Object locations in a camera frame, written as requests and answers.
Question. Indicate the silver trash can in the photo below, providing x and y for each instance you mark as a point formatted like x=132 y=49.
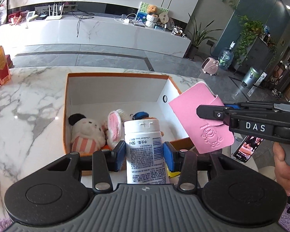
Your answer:
x=250 y=77

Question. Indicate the blue water jug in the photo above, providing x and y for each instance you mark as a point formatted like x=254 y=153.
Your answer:
x=226 y=58

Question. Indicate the brown teddy bear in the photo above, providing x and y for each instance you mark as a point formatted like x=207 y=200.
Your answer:
x=151 y=9

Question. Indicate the red and gold box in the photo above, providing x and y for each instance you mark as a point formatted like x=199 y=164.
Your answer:
x=0 y=65

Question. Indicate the red patterned box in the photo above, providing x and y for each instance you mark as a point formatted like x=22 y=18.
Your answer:
x=14 y=18

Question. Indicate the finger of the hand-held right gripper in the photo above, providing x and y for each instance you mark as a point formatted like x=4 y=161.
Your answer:
x=230 y=105
x=211 y=113

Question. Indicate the yellow tape measure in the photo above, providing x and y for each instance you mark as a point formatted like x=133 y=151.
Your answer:
x=174 y=173

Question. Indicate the potted long-leaf plant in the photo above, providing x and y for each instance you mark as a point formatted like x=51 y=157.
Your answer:
x=192 y=50

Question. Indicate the dark red box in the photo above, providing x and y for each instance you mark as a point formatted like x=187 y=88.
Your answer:
x=9 y=61

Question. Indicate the orange cardboard box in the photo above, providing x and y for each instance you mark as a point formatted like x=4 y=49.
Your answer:
x=116 y=89

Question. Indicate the smartphone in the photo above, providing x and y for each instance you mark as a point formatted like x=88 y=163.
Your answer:
x=246 y=149

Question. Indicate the grey metal cabinet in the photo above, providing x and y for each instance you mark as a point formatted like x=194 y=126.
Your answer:
x=263 y=55

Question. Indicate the white marble tv cabinet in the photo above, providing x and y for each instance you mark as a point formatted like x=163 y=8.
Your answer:
x=111 y=33

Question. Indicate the white pink crochet bunny plush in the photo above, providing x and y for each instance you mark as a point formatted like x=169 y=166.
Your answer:
x=114 y=125

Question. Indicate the white plush pink striped dress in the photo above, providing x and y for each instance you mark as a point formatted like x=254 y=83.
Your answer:
x=87 y=130

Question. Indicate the round wooden sign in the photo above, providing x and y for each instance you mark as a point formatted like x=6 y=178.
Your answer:
x=166 y=18

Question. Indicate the green floral painting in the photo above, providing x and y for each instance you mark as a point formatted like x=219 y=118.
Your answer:
x=142 y=12

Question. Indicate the orange plush blue hat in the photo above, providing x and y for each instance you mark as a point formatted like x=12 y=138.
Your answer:
x=140 y=115

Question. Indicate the person's right hand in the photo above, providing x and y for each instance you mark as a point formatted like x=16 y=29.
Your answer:
x=282 y=169

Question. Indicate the white cream tube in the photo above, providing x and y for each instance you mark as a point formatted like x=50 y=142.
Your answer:
x=145 y=154

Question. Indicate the pink wallet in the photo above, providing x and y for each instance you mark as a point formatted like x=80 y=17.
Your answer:
x=191 y=116

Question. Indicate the white desk clock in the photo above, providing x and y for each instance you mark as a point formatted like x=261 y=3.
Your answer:
x=32 y=15

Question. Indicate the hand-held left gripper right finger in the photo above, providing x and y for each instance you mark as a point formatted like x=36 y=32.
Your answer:
x=169 y=158

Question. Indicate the trailing green vine plant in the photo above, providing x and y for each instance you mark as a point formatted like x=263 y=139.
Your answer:
x=250 y=33

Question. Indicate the white router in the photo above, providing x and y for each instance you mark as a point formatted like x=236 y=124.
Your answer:
x=54 y=17

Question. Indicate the white packet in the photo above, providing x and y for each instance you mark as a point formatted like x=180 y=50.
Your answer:
x=259 y=82

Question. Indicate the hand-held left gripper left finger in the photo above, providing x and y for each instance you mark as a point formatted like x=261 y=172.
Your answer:
x=119 y=156

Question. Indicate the black and white cow figure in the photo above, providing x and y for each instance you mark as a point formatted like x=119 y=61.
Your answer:
x=178 y=32

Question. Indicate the pink space heater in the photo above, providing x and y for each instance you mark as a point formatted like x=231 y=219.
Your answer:
x=209 y=66

